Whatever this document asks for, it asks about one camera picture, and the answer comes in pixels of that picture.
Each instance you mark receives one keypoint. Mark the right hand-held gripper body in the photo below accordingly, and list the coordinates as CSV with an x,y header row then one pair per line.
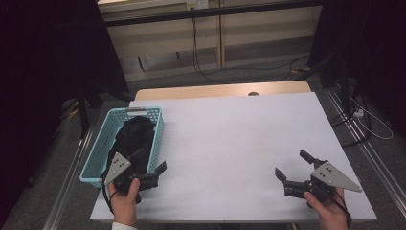
x,y
332,177

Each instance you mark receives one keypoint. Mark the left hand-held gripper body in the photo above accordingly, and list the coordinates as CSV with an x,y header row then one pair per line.
x,y
118,166

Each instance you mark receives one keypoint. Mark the light blue plastic basket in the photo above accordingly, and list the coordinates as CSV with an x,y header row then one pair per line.
x,y
95,159

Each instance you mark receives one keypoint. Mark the black pants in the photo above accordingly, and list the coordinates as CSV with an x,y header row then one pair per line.
x,y
134,134

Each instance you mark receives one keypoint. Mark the person's right hand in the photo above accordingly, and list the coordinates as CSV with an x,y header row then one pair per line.
x,y
330,214

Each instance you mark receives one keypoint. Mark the person's left hand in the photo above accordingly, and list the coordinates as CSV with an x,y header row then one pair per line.
x,y
124,207

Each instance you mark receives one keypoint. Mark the white table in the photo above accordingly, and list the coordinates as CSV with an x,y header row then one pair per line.
x,y
223,143

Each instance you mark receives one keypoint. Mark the white power plug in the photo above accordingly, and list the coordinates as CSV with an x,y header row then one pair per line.
x,y
358,113

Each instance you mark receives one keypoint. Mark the dark round table grommet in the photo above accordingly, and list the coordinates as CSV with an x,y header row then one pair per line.
x,y
253,94

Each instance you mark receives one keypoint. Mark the light wooden shelf unit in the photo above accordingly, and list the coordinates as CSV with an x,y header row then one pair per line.
x,y
166,35

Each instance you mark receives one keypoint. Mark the black curtain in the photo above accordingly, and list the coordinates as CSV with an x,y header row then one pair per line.
x,y
376,38
48,48

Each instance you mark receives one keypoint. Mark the metal floor rail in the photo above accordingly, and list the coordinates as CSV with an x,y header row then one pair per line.
x,y
68,185
376,166

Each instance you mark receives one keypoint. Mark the white wall socket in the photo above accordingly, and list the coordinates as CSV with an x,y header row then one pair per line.
x,y
197,4

